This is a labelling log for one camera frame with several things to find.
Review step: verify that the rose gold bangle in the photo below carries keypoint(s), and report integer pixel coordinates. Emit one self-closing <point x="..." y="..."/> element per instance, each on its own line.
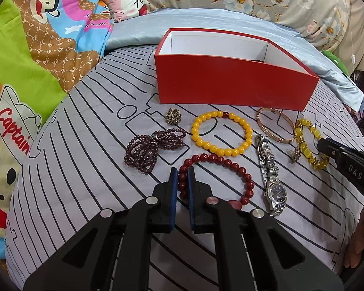
<point x="271" y="134"/>

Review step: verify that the beige curtain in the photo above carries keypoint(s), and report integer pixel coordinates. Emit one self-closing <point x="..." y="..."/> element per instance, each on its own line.
<point x="362" y="30"/>

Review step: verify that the green plush item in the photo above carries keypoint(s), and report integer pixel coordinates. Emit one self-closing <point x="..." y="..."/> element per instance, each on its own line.
<point x="336" y="60"/>

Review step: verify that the round bronze brooch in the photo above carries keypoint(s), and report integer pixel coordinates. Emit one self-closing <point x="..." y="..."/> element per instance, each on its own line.
<point x="171" y="115"/>

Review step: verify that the pink cartoon pillow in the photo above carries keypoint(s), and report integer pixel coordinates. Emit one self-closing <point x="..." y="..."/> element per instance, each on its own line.
<point x="121" y="0"/>

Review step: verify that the colourful cartoon blanket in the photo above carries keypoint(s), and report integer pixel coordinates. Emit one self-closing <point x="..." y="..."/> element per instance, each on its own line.
<point x="48" y="51"/>

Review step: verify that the light blue quilt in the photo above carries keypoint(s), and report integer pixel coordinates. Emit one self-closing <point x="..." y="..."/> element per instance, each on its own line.
<point x="133" y="27"/>

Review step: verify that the silver wrist watch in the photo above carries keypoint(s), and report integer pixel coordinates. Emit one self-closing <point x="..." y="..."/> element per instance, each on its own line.
<point x="276" y="191"/>

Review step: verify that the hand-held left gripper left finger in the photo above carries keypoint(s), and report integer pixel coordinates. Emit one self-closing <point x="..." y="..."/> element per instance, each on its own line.
<point x="173" y="200"/>

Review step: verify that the red cardboard box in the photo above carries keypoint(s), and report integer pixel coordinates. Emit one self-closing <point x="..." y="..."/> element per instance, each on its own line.
<point x="230" y="81"/>

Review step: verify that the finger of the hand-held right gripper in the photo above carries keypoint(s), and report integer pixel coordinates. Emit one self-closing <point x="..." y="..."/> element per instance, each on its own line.
<point x="326" y="146"/>

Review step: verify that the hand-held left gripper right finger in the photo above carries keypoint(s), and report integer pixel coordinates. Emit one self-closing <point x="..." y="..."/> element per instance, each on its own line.
<point x="193" y="200"/>

